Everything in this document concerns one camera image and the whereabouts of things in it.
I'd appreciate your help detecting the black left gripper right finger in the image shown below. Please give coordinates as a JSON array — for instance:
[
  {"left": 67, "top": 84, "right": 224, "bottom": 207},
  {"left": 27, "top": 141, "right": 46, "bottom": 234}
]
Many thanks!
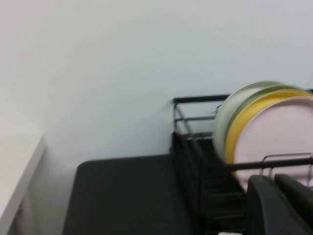
[{"left": 273, "top": 173, "right": 313, "bottom": 235}]

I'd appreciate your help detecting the pink plate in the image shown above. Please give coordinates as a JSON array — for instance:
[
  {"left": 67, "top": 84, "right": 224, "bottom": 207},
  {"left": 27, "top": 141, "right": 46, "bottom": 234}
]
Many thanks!
[{"left": 232, "top": 95, "right": 313, "bottom": 194}]

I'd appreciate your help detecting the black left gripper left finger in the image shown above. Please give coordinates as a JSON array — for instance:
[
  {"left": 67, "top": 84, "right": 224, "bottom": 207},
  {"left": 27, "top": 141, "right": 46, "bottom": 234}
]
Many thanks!
[{"left": 246, "top": 175, "right": 303, "bottom": 235}]

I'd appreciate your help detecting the green plate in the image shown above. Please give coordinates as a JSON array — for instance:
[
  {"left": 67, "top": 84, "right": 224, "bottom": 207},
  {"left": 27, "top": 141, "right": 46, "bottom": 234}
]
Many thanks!
[{"left": 226, "top": 84, "right": 304, "bottom": 133}]

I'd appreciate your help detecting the yellow plate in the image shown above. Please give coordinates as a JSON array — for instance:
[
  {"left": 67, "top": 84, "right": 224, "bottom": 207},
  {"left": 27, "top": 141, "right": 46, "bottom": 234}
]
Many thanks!
[{"left": 224, "top": 88, "right": 313, "bottom": 172}]

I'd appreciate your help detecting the white cabinet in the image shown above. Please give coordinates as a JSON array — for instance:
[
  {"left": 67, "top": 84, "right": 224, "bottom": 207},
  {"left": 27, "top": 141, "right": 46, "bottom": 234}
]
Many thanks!
[{"left": 0, "top": 137, "right": 47, "bottom": 235}]

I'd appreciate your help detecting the pale grey-green plate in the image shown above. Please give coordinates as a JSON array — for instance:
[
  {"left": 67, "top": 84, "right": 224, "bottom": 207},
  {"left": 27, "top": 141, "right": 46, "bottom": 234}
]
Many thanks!
[{"left": 212, "top": 80, "right": 284, "bottom": 162}]

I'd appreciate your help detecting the black wire dish rack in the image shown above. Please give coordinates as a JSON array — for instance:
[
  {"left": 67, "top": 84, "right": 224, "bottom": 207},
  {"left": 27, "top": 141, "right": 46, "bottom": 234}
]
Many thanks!
[{"left": 172, "top": 94, "right": 313, "bottom": 235}]

